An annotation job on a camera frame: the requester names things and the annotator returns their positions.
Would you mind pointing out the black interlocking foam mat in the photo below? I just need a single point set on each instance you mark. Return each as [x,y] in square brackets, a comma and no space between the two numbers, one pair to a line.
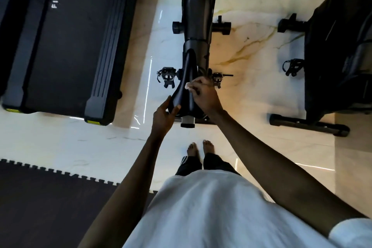
[52,204]

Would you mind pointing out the person's bare foot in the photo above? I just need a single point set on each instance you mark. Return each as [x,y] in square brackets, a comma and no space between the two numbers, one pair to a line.
[208,146]
[192,149]

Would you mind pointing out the small white wipe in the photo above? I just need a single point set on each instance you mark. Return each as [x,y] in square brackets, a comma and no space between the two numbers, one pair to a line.
[188,86]

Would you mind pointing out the person's left hand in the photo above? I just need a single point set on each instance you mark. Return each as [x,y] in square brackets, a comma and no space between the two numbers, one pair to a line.
[163,121]

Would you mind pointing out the black treadmill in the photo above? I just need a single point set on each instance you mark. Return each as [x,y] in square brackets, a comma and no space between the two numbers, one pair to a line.
[70,41]
[3,1]

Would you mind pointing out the person's right hand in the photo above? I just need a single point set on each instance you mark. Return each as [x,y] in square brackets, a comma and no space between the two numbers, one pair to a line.
[204,95]

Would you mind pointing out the black striped trousers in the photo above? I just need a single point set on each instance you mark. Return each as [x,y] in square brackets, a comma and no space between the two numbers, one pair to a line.
[206,163]

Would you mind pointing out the black spin bike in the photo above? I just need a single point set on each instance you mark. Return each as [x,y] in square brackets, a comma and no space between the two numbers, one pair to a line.
[337,47]
[197,24]

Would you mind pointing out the person's right forearm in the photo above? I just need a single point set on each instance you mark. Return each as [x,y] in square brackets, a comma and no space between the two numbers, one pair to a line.
[285,169]

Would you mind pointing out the person's left forearm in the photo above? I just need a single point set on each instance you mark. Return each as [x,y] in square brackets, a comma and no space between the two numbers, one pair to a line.
[122,198]

